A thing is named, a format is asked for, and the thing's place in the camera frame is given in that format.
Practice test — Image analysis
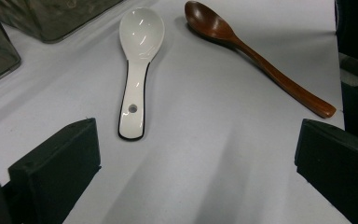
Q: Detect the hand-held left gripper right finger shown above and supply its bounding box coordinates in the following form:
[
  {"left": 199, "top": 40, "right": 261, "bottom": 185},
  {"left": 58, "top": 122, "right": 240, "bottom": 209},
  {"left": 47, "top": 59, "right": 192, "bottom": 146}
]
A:
[{"left": 294, "top": 119, "right": 358, "bottom": 224}]

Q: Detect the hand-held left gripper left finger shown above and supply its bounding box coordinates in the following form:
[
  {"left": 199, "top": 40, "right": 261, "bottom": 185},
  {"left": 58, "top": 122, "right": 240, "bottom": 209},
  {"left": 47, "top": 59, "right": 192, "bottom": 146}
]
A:
[{"left": 7, "top": 117, "right": 102, "bottom": 224}]

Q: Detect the white ceramic spoon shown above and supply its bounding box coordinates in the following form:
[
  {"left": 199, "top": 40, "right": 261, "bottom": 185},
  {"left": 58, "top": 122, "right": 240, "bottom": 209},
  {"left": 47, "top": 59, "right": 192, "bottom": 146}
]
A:
[{"left": 117, "top": 7, "right": 166, "bottom": 141}]

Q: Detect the brown wooden spoon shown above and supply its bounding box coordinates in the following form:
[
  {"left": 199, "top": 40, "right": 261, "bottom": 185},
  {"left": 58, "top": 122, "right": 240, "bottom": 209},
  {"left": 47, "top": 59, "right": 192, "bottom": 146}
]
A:
[{"left": 184, "top": 0, "right": 337, "bottom": 119}]

